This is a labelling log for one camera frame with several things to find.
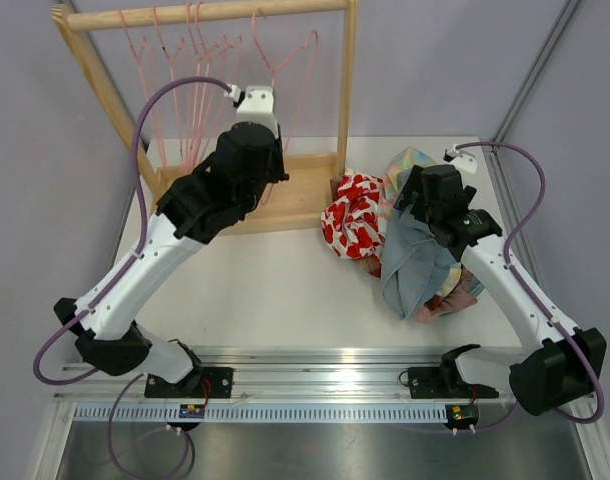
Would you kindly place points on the pastel floral skirt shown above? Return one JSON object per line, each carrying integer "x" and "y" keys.
{"x": 391, "y": 186}

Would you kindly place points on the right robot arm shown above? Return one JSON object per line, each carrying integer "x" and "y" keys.
{"x": 559, "y": 362}

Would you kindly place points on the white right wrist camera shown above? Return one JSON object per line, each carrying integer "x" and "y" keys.
{"x": 462, "y": 161}

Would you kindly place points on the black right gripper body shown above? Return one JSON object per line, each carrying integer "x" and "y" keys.
{"x": 421, "y": 208}

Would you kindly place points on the pink ruffled skirt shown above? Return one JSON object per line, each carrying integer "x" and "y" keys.
{"x": 456, "y": 301}

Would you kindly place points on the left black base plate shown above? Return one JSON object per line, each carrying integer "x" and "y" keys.
{"x": 214, "y": 383}

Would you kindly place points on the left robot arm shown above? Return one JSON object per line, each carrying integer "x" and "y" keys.
{"x": 216, "y": 195}

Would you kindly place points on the slotted cable duct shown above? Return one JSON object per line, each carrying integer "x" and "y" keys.
{"x": 264, "y": 413}

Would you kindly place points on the red heart print skirt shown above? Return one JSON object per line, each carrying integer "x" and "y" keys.
{"x": 350, "y": 223}

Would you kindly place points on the aluminium mounting rail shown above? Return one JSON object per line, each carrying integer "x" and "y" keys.
{"x": 318, "y": 375}

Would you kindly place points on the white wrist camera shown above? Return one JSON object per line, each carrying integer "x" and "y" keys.
{"x": 255, "y": 104}
{"x": 462, "y": 161}

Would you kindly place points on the wooden clothes rack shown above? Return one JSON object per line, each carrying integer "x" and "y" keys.
{"x": 296, "y": 205}

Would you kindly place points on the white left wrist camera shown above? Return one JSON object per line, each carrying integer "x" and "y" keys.
{"x": 255, "y": 104}

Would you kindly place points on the red plaid wool skirt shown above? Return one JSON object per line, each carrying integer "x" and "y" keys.
{"x": 371, "y": 265}

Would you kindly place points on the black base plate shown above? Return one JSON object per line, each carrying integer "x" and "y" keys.
{"x": 214, "y": 383}
{"x": 435, "y": 382}

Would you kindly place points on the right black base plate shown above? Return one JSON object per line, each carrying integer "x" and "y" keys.
{"x": 435, "y": 382}

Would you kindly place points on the blue denim skirt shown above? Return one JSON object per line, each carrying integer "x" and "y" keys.
{"x": 414, "y": 267}

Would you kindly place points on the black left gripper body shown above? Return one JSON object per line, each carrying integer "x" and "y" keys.
{"x": 274, "y": 172}

